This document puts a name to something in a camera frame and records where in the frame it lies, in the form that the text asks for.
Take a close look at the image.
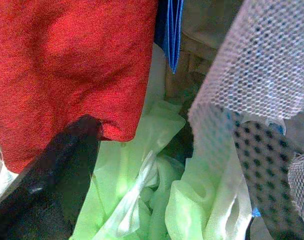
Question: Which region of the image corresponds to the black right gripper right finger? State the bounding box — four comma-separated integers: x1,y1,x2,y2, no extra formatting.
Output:
231,119,304,240

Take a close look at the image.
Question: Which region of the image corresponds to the white mesh laundry hamper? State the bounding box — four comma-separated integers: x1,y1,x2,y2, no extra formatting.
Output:
187,0,304,240

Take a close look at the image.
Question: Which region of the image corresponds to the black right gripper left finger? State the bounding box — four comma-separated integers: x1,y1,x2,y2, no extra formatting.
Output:
0,114,104,240

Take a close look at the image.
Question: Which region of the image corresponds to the red knit cloth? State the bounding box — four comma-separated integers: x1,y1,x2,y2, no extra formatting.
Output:
0,0,159,174

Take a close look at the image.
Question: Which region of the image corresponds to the blue folded cloth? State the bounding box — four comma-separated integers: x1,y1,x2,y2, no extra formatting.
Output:
154,0,184,75

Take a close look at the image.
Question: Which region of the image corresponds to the green plastic bag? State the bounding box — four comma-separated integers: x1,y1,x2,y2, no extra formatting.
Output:
71,98,254,240

